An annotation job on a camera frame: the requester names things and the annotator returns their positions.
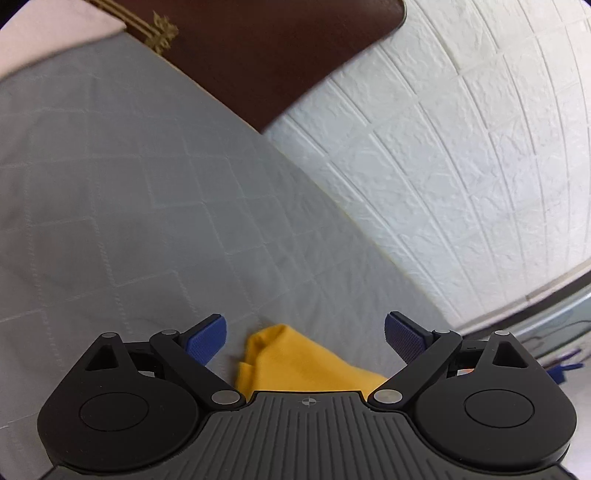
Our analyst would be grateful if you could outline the yellow cloth garment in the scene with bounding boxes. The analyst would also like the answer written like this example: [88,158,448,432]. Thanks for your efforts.
[235,324,386,398]

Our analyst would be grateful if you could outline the glass sliding door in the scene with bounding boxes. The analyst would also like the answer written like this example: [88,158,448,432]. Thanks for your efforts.
[463,261,590,384]

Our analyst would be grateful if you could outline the grey quilted bed cover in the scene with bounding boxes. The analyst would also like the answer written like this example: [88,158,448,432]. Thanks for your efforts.
[1,34,446,479]

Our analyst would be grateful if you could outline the dark brown headboard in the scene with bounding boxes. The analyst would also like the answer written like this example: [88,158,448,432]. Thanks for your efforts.
[95,0,407,131]

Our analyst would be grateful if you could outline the pink blanket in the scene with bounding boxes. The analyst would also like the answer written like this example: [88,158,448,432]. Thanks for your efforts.
[0,0,126,78]

